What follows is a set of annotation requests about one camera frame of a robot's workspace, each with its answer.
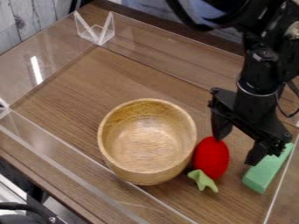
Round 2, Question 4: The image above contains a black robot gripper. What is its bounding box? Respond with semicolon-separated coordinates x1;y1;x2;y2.
209;82;293;166

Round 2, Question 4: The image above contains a red plush fruit green leaf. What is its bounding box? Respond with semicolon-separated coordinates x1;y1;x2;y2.
187;136;230;193

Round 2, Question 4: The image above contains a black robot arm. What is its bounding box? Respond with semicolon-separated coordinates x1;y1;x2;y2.
166;0;299;166

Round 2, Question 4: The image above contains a green foam block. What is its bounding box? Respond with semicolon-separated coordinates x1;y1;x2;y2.
242;143;295;194

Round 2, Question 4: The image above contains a wooden bowl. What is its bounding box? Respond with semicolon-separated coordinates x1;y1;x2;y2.
98;98;198;186

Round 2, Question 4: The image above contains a clear acrylic enclosure wall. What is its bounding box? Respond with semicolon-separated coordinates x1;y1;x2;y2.
0;5;299;224

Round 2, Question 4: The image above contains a clear acrylic corner bracket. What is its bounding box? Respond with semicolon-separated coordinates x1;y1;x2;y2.
74;11;116;46

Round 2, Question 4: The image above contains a black clamp and cable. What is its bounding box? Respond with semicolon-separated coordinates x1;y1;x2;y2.
0;193;68;224

